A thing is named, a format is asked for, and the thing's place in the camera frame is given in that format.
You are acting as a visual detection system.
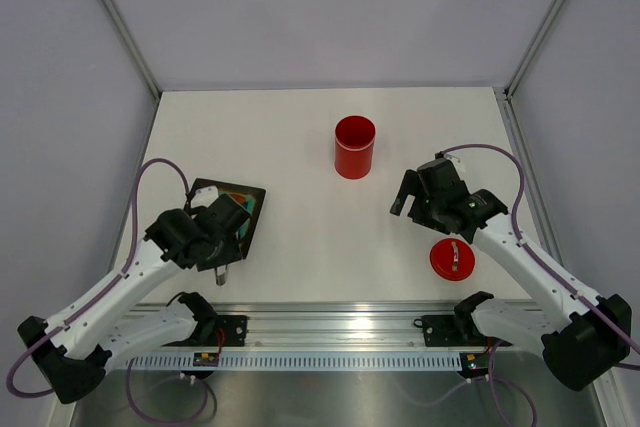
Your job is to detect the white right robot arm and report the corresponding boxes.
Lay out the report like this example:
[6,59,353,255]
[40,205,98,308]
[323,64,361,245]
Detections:
[390,157,632,391]

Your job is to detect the red cylindrical canister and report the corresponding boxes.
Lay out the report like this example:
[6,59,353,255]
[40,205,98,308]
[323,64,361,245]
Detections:
[334,115,376,180]

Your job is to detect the black green square plate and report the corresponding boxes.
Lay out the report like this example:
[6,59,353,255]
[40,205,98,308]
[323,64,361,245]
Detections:
[185,178,266,259]

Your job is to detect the aluminium frame post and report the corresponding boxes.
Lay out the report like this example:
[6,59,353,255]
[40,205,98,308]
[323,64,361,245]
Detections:
[98,0,162,105]
[503,0,569,102]

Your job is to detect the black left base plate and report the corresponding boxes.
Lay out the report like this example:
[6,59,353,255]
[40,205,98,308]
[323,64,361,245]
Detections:
[173,314,249,347]

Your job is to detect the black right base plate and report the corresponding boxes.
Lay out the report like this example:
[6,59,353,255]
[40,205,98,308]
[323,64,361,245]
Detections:
[412,314,495,348]

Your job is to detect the stainless steel tongs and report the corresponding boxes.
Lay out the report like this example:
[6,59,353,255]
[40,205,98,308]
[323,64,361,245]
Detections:
[214,265,228,286]

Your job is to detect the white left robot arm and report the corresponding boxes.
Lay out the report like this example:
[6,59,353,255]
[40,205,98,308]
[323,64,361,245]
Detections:
[18,193,251,404]

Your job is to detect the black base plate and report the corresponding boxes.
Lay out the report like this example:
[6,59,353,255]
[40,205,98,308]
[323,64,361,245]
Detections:
[412,314,495,348]
[173,314,249,347]

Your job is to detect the aluminium mounting rail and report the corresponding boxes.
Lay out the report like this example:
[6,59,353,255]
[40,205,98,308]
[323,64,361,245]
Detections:
[119,299,551,349]

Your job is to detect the white slotted cable duct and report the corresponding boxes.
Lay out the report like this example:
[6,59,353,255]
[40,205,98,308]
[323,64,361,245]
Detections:
[132,351,462,372]

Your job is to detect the left aluminium frame post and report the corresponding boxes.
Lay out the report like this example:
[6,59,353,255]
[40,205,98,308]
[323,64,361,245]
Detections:
[98,0,162,105]

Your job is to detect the red lid with metal handle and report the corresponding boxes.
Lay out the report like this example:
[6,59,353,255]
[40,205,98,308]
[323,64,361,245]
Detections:
[429,238,476,282]

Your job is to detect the right aluminium frame post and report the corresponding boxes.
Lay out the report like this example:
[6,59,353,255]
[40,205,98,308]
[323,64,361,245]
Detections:
[503,0,569,102]

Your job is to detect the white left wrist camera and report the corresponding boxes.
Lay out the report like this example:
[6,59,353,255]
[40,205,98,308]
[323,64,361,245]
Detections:
[191,185,219,208]

